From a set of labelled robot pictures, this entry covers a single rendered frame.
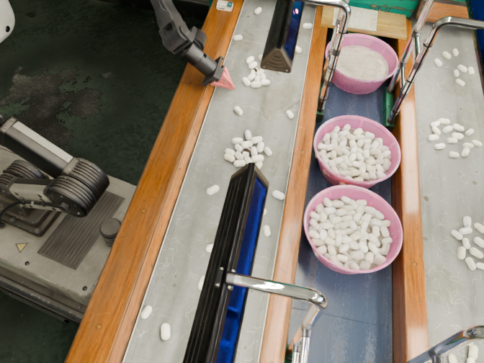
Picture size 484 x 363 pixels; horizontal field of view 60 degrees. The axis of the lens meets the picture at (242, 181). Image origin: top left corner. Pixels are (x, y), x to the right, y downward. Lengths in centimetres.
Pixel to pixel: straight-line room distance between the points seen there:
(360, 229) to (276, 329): 37
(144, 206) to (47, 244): 46
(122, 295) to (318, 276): 52
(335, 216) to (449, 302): 35
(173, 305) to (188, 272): 9
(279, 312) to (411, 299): 33
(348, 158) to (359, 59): 49
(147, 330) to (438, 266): 76
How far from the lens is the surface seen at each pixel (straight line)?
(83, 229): 153
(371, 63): 172
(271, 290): 69
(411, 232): 124
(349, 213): 125
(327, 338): 115
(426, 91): 166
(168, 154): 128
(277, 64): 109
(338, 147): 136
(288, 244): 112
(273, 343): 103
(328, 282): 120
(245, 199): 77
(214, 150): 131
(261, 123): 139
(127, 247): 113
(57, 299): 157
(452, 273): 126
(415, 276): 118
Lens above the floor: 176
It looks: 55 degrees down
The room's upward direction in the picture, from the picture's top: 5 degrees clockwise
